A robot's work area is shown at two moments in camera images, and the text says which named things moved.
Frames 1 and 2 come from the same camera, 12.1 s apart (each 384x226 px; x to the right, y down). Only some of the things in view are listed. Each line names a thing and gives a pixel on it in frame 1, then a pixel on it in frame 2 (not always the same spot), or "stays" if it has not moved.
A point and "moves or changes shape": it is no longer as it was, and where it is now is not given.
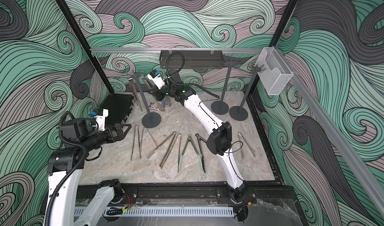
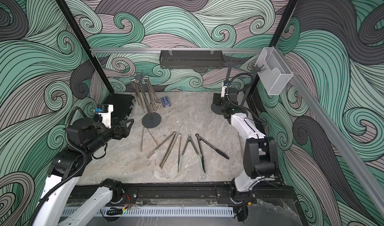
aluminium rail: [177, 49] stays
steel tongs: [149, 83] moves or changes shape
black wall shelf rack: [194, 59] stays
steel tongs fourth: [173, 134] stays
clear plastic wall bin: [273, 72] stays
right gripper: [159, 93] to [217, 98]
